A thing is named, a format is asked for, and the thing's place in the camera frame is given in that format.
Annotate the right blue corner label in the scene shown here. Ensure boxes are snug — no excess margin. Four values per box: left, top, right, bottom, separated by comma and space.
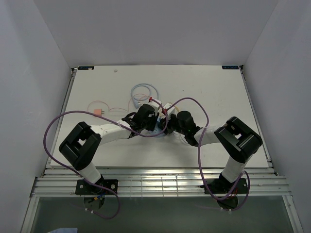
222, 66, 239, 70

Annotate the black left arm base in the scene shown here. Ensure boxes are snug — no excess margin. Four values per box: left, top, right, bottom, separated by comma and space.
74, 178, 119, 211

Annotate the aluminium table edge rail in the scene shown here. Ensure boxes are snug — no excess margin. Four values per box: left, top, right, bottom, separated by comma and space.
31, 167, 291, 197

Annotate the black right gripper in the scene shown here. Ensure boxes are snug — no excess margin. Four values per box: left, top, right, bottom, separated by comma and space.
157, 113, 187, 136

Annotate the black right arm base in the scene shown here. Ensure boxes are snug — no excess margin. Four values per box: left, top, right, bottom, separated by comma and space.
206, 178, 249, 211

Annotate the left blue corner label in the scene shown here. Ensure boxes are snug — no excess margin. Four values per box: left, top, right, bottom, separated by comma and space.
78, 66, 94, 70

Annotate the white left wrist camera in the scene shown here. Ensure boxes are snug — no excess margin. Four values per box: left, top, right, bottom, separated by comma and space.
147, 97, 162, 115

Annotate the pink charging cable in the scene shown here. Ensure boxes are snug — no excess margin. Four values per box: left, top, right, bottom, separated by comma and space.
87, 93, 151, 117

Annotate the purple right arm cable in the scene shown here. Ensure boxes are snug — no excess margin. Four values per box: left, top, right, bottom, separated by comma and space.
166, 97, 250, 211

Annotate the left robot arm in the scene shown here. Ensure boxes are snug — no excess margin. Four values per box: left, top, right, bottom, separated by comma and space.
59, 103, 160, 194

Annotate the blue corner label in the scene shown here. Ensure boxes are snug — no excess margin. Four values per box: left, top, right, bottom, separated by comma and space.
78, 66, 94, 70
222, 66, 239, 70

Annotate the round blue power socket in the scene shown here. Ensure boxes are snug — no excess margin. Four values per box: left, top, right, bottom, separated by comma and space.
150, 117, 165, 137

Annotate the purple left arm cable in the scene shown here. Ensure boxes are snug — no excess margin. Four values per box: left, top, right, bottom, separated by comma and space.
43, 100, 168, 219

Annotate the blue cloth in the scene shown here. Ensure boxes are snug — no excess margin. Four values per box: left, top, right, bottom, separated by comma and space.
51, 228, 78, 233

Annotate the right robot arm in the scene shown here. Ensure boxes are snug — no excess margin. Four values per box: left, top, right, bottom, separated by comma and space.
160, 111, 263, 193

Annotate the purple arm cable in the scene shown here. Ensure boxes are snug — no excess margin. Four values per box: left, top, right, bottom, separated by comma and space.
43, 100, 168, 219
166, 97, 250, 211

